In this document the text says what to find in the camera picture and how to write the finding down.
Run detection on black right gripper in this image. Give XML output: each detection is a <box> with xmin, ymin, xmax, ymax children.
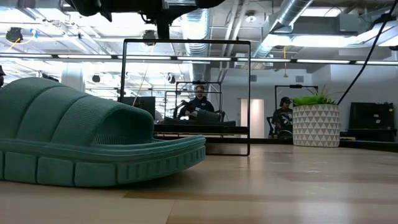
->
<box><xmin>139</xmin><ymin>0</ymin><xmax>172</xmax><ymax>40</ymax></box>

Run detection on large silver ventilation duct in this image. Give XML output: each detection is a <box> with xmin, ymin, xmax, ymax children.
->
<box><xmin>251</xmin><ymin>0</ymin><xmax>315</xmax><ymax>58</ymax></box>

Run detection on yellow hanging cord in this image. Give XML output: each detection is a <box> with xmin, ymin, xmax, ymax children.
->
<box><xmin>282</xmin><ymin>46</ymin><xmax>289</xmax><ymax>78</ymax></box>

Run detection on white door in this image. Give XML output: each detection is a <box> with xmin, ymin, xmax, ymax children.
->
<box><xmin>240</xmin><ymin>98</ymin><xmax>266</xmax><ymax>139</ymax></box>

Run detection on teal green slide sandal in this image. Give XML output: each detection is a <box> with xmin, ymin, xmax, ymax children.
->
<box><xmin>0</xmin><ymin>77</ymin><xmax>207</xmax><ymax>188</ymax></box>

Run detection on white column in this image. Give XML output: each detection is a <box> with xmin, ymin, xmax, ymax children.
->
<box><xmin>60</xmin><ymin>62</ymin><xmax>86</xmax><ymax>94</ymax></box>

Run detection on black ceiling fixture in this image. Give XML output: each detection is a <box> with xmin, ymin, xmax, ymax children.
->
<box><xmin>142</xmin><ymin>29</ymin><xmax>157</xmax><ymax>47</ymax></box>
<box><xmin>5</xmin><ymin>27</ymin><xmax>23</xmax><ymax>43</ymax></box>

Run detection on thick black cable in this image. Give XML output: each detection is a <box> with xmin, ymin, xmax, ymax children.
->
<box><xmin>337</xmin><ymin>0</ymin><xmax>398</xmax><ymax>106</ymax></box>

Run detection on black slide sandal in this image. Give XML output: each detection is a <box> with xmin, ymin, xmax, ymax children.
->
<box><xmin>64</xmin><ymin>0</ymin><xmax>225</xmax><ymax>23</ymax></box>

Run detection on black table frame rails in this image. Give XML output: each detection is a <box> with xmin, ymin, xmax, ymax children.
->
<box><xmin>154</xmin><ymin>132</ymin><xmax>398</xmax><ymax>153</ymax></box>

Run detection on green plant white patterned pot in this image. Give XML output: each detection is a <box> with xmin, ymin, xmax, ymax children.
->
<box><xmin>292</xmin><ymin>85</ymin><xmax>341</xmax><ymax>148</ymax></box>

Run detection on wooden shelf black metal frame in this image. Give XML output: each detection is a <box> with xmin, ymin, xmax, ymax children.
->
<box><xmin>120</xmin><ymin>39</ymin><xmax>252</xmax><ymax>157</ymax></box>

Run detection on ribbed silver ventilation duct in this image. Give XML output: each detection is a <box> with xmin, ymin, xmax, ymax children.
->
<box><xmin>182</xmin><ymin>7</ymin><xmax>211</xmax><ymax>82</ymax></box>

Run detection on black cabinet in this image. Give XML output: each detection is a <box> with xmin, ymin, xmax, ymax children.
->
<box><xmin>348</xmin><ymin>101</ymin><xmax>397</xmax><ymax>143</ymax></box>

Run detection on black background station frame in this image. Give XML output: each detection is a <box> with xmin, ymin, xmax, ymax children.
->
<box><xmin>274</xmin><ymin>84</ymin><xmax>319</xmax><ymax>125</ymax></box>
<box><xmin>164</xmin><ymin>80</ymin><xmax>223</xmax><ymax>123</ymax></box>

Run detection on long ceiling light strip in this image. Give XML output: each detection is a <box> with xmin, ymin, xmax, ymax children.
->
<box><xmin>0</xmin><ymin>53</ymin><xmax>398</xmax><ymax>66</ymax></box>

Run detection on person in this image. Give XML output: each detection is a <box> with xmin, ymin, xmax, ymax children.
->
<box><xmin>271</xmin><ymin>96</ymin><xmax>295</xmax><ymax>139</ymax></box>
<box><xmin>177</xmin><ymin>84</ymin><xmax>216</xmax><ymax>121</ymax></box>

